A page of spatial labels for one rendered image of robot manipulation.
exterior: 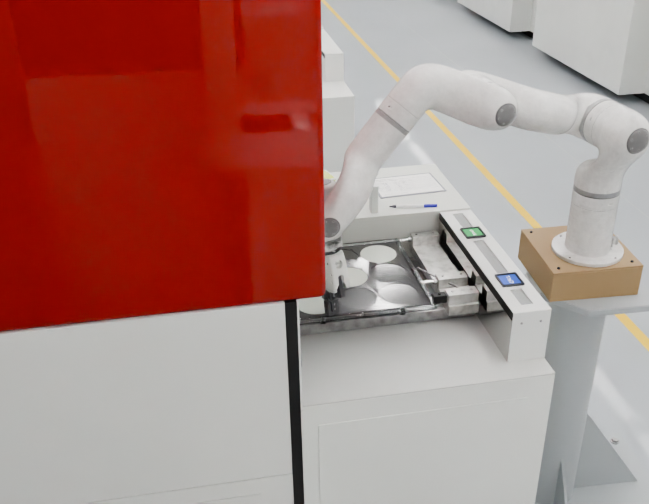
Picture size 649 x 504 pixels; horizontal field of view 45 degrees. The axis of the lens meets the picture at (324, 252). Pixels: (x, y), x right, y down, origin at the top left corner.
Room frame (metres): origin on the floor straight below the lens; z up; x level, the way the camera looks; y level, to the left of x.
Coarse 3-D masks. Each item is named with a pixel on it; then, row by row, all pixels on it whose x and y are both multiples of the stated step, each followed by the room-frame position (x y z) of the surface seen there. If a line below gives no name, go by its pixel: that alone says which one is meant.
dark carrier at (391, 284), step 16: (352, 256) 1.89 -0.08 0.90; (400, 256) 1.89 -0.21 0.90; (368, 272) 1.80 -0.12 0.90; (384, 272) 1.80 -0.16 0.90; (400, 272) 1.80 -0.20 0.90; (352, 288) 1.72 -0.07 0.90; (368, 288) 1.72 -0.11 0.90; (384, 288) 1.72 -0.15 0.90; (400, 288) 1.72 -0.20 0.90; (416, 288) 1.72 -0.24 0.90; (352, 304) 1.65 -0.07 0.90; (368, 304) 1.65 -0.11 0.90; (384, 304) 1.64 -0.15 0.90; (400, 304) 1.64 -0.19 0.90; (416, 304) 1.64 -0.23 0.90
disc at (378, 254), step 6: (372, 246) 1.95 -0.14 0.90; (378, 246) 1.95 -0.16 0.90; (384, 246) 1.95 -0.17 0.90; (360, 252) 1.92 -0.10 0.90; (366, 252) 1.92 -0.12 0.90; (372, 252) 1.91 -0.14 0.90; (378, 252) 1.91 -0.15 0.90; (384, 252) 1.91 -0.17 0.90; (390, 252) 1.91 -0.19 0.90; (366, 258) 1.88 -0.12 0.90; (372, 258) 1.88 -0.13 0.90; (378, 258) 1.88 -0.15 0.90; (384, 258) 1.88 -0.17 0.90; (390, 258) 1.88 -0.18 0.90
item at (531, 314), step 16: (464, 224) 1.97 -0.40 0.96; (480, 224) 1.96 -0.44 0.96; (464, 240) 1.86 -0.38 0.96; (480, 240) 1.86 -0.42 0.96; (480, 256) 1.77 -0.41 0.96; (496, 256) 1.77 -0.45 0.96; (496, 272) 1.69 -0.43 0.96; (496, 288) 1.61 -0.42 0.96; (512, 288) 1.61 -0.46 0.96; (528, 288) 1.61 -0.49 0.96; (512, 304) 1.54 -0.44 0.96; (528, 304) 1.54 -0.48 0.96; (544, 304) 1.54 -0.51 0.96; (512, 320) 1.50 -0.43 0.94; (528, 320) 1.51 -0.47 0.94; (544, 320) 1.51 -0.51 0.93; (512, 336) 1.50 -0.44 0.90; (528, 336) 1.51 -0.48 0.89; (544, 336) 1.52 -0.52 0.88; (512, 352) 1.50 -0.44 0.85; (528, 352) 1.51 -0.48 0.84; (544, 352) 1.52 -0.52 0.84
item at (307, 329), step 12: (420, 312) 1.68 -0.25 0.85; (432, 312) 1.69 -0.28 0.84; (444, 312) 1.69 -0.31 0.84; (312, 324) 1.63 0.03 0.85; (324, 324) 1.64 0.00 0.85; (336, 324) 1.64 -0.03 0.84; (348, 324) 1.65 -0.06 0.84; (360, 324) 1.65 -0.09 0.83; (372, 324) 1.66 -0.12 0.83; (384, 324) 1.66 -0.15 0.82
